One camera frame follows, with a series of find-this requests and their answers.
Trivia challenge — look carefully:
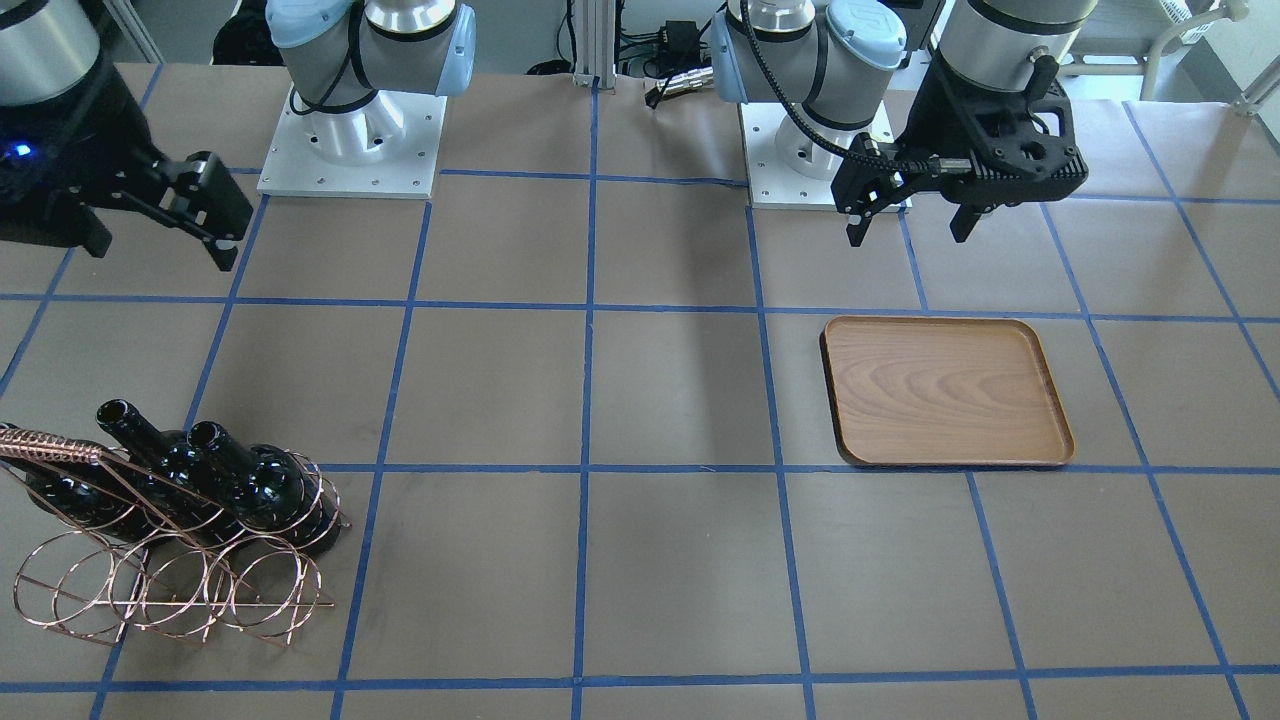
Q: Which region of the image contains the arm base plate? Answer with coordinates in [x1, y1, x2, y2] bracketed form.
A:
[739, 102, 842, 211]
[257, 91, 447, 201]

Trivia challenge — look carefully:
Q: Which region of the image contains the dark wine bottle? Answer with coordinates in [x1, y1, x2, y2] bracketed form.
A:
[187, 421, 340, 557]
[13, 460, 155, 543]
[96, 398, 243, 547]

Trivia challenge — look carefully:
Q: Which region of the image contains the copper wire wine basket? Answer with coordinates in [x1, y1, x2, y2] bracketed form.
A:
[3, 425, 335, 648]

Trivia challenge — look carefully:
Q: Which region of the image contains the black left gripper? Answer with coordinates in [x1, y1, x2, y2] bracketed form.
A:
[832, 55, 1089, 249]

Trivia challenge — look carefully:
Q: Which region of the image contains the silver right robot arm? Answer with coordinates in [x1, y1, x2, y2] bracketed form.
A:
[1, 1, 477, 272]

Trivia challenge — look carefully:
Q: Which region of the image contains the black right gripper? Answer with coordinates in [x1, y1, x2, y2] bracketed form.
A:
[1, 54, 253, 272]

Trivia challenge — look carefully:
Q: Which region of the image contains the wooden tray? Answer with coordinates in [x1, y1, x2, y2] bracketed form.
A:
[820, 315, 1076, 468]

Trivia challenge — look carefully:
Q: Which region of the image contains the aluminium frame post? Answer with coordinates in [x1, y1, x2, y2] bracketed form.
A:
[566, 0, 620, 92]

